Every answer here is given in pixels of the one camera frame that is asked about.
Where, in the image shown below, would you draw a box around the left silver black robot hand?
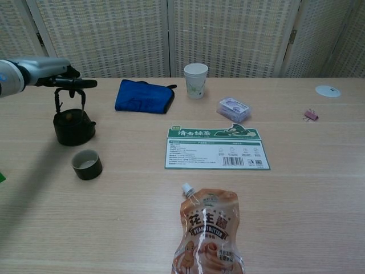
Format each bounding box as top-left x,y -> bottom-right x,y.
14,57 -> 98,98

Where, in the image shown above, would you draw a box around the clear box purple contents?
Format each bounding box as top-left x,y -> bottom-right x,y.
216,96 -> 254,124

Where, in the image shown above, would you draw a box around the green tea label card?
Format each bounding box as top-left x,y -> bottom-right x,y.
164,123 -> 271,171

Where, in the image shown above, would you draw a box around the white paper cup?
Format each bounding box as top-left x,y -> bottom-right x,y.
183,63 -> 209,100

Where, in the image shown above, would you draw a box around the dark green teacup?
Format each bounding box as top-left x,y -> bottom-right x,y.
70,149 -> 103,181

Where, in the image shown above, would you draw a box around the woven bamboo folding screen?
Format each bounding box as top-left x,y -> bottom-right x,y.
0,0 -> 365,79

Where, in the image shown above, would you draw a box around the peanut butter spout pouch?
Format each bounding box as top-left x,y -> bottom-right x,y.
171,183 -> 246,274

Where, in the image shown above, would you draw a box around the white round disc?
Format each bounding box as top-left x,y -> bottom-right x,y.
315,84 -> 342,99

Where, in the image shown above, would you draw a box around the blue folded cloth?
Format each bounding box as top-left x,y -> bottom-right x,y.
114,79 -> 177,115

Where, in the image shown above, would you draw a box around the pink binder clip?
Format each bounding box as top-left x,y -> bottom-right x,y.
303,108 -> 320,122

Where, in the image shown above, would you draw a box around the black cast iron teapot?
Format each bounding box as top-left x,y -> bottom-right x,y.
52,87 -> 97,147

